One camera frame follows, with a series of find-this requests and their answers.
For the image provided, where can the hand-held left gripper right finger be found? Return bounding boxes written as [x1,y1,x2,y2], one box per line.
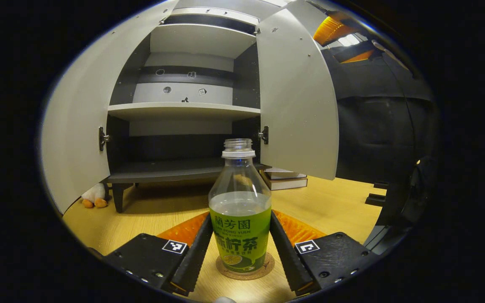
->
[270,210,381,296]

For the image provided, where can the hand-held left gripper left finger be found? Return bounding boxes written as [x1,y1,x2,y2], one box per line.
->
[104,212,213,296]

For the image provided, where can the round cork coaster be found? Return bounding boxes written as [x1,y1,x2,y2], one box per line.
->
[216,252,275,281]

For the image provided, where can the green label bottle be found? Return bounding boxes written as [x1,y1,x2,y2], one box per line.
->
[208,138,273,273]

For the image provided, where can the white cabinet door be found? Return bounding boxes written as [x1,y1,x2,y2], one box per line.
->
[255,0,339,181]
[40,0,180,215]

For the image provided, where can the white and grey cabinet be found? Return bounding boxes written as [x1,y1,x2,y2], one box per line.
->
[106,0,268,213]

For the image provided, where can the thick book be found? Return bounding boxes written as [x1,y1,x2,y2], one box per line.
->
[267,177,309,191]

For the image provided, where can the black backdrop cloth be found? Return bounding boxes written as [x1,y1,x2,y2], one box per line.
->
[318,46,439,249]

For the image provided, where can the black stand base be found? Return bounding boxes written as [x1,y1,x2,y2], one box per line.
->
[365,180,390,207]

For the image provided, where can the white plush toy orange feet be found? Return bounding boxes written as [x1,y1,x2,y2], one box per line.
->
[81,183,109,209]

